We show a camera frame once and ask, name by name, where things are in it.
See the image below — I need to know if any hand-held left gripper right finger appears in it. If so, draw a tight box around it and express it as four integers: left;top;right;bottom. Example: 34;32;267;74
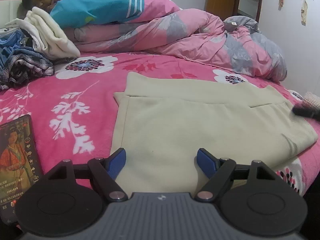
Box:
195;148;276;203

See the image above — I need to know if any cream pink bed headboard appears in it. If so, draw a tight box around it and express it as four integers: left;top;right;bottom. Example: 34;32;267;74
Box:
0;0;30;30

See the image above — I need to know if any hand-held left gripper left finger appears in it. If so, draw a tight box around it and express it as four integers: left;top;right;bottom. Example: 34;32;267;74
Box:
48;148;128;203

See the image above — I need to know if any beige jacket with black trim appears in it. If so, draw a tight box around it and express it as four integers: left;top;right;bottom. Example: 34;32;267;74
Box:
110;71;319;197

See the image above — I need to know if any pink floral blanket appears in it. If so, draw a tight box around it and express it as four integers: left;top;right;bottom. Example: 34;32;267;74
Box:
0;51;320;198

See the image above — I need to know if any pink knitted cloth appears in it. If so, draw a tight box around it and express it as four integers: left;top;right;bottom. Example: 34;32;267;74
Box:
302;92;320;110

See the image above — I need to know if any blue pillow with white stripes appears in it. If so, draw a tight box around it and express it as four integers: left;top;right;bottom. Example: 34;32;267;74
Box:
49;0;145;29

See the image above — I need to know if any dark brown door frame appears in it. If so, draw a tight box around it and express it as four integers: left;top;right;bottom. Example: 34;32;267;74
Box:
232;0;264;23

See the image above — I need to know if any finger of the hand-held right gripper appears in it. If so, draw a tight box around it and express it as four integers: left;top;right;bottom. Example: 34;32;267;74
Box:
292;106;320;121

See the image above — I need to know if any plaid cloth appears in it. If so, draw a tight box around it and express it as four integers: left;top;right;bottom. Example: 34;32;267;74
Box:
0;46;55;90

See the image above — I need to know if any pink grey floral duvet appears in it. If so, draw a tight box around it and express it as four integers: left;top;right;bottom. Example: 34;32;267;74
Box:
64;0;288;82

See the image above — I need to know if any black smartphone with lit screen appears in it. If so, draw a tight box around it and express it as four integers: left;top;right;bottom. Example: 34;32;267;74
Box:
0;114;42;226

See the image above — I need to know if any white folded cloth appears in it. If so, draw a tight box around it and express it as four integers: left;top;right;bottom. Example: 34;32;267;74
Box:
4;6;81;61

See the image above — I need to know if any blue denim cloth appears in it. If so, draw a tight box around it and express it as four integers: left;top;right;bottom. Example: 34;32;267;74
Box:
0;29;33;79

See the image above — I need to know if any wall hook rack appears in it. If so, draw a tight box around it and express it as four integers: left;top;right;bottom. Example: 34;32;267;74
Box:
278;0;308;26

